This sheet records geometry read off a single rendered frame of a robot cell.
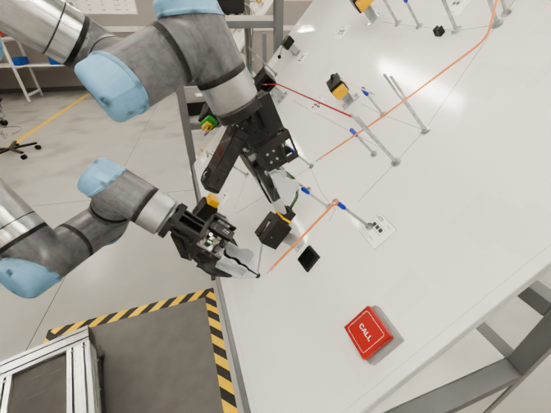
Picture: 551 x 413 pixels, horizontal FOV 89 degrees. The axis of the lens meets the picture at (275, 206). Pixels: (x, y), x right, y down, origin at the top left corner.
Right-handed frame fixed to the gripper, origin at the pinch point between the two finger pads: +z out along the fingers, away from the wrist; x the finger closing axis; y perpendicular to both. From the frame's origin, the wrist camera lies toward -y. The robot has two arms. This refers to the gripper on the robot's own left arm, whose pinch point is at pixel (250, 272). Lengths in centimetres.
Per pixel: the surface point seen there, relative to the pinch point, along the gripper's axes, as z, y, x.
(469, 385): 51, 15, -2
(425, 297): 13.6, 30.7, -2.6
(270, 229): -3.3, 10.5, 5.3
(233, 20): -45, -17, 96
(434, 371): 45.7, 10.3, -1.9
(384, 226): 9.4, 26.1, 8.6
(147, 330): 3, -130, -8
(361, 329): 9.8, 24.1, -8.3
